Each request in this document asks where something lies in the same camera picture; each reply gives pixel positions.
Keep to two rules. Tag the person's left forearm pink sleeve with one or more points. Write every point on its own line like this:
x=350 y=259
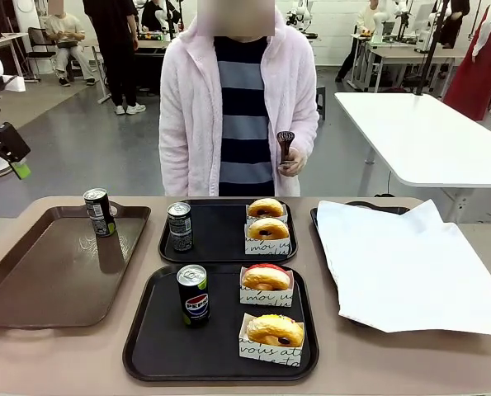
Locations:
x=305 y=128

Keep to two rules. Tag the seated person in white clothes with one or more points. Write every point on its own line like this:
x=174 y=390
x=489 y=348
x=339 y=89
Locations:
x=67 y=41

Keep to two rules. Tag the standing person in black clothes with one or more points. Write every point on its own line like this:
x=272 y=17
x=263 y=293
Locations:
x=113 y=49

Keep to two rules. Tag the beige work table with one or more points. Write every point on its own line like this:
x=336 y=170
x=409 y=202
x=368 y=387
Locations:
x=410 y=57

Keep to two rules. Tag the white folding table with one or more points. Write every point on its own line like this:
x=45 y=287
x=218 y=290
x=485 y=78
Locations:
x=426 y=140

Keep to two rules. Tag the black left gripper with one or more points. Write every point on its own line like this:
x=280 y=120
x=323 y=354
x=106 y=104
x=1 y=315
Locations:
x=8 y=140

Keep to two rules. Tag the black Pepsi can logo facing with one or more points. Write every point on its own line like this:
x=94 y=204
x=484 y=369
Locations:
x=193 y=297

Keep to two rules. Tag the black soda can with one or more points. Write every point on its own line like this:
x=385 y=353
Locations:
x=100 y=214
x=181 y=229

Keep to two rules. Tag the brown plastic tray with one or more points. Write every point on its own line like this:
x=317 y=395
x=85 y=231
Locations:
x=43 y=268

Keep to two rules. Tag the black camera stand pole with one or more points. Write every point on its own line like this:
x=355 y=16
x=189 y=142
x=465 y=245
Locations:
x=432 y=45

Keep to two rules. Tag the person's left hand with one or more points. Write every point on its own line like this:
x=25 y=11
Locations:
x=295 y=163

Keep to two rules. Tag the person in pink fleece jacket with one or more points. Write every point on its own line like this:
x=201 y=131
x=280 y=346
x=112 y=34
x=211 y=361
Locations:
x=195 y=103

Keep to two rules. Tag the seated person in cream top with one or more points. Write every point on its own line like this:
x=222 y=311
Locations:
x=358 y=37

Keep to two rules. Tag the black office chair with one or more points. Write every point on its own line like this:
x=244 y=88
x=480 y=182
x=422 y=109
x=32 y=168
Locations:
x=36 y=45

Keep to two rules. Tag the black plastic tray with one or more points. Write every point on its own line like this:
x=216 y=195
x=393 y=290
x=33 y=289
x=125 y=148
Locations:
x=313 y=224
x=158 y=350
x=220 y=231

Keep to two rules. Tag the white paper sheet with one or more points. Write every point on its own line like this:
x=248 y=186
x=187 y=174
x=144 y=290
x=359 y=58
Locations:
x=393 y=268

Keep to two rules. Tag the red dress garment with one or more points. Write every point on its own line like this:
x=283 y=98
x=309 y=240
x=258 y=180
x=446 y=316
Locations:
x=476 y=70

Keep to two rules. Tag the grey plastic stool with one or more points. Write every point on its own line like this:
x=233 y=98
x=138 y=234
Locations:
x=321 y=101

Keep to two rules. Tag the person's right forearm pink sleeve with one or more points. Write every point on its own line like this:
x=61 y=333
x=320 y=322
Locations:
x=175 y=165

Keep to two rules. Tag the dark metal tongs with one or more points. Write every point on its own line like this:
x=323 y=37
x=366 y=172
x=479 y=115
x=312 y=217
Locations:
x=286 y=142

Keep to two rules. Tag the yellow glazed donut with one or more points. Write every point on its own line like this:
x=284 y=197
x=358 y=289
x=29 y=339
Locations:
x=270 y=328
x=265 y=354

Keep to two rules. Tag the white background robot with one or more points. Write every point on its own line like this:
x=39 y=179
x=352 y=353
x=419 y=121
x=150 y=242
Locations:
x=298 y=14

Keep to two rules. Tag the grey side table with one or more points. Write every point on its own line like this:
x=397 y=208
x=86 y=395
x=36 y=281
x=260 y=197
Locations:
x=1 y=41

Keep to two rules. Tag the person in dark clothes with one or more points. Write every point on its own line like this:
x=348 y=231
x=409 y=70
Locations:
x=154 y=14

